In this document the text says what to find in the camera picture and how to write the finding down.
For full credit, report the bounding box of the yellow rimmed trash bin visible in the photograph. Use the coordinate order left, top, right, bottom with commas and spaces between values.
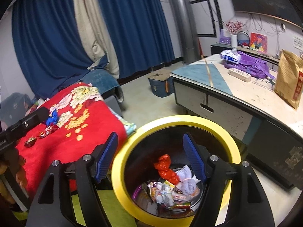
111, 115, 242, 227

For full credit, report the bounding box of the beige curtain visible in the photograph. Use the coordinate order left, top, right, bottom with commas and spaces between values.
73, 0, 120, 79

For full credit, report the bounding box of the coffee table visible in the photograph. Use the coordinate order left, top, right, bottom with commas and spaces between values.
171, 54, 302, 190

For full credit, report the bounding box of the tissue pack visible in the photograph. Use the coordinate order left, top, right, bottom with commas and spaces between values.
220, 48, 241, 64

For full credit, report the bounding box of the blue sofa cover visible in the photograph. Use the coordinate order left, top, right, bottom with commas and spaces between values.
80, 69, 124, 103

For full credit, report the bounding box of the white cup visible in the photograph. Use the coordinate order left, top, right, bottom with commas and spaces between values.
231, 34, 238, 48

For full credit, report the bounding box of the purple bag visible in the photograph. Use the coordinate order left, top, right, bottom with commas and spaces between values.
222, 51, 275, 79

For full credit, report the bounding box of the silver tower air conditioner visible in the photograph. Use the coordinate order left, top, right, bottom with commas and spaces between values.
169, 0, 201, 64

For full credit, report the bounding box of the brown paper bag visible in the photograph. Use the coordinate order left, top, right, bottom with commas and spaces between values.
274, 50, 302, 110

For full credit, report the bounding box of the green black snack packet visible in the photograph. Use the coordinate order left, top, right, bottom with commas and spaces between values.
24, 137, 37, 148

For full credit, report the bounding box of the blue plastic bag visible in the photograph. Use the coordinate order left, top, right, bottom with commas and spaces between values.
45, 109, 59, 126

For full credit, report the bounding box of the right blue curtain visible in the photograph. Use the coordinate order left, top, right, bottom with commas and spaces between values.
98, 0, 175, 79

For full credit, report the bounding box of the red floral blanket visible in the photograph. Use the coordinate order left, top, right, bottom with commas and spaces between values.
16, 82, 127, 199

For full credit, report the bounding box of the blue storage stool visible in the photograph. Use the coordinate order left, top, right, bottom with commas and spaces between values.
147, 72, 174, 98

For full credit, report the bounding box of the colourful picture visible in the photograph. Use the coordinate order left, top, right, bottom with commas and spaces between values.
250, 32, 268, 53

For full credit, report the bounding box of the red berry branch decoration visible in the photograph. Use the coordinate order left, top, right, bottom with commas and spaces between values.
225, 20, 244, 34

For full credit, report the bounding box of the tv cabinet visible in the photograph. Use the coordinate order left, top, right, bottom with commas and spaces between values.
210, 43, 279, 66

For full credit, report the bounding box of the left blue curtain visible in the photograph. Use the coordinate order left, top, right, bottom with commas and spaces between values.
12, 0, 93, 99

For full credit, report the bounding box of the white crumpled tissue in bin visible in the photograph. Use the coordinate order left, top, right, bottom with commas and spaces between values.
176, 165, 200, 196

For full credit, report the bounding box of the blue curtain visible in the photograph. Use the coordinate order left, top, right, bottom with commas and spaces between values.
12, 0, 93, 99
98, 0, 175, 79

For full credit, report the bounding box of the red crumpled wrapper in bin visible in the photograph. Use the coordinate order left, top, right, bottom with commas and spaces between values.
154, 154, 180, 186

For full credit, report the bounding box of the left hand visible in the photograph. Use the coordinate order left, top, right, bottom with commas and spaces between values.
1, 148, 30, 212

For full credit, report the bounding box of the red candy wrapper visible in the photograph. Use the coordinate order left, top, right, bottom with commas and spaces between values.
38, 124, 59, 138

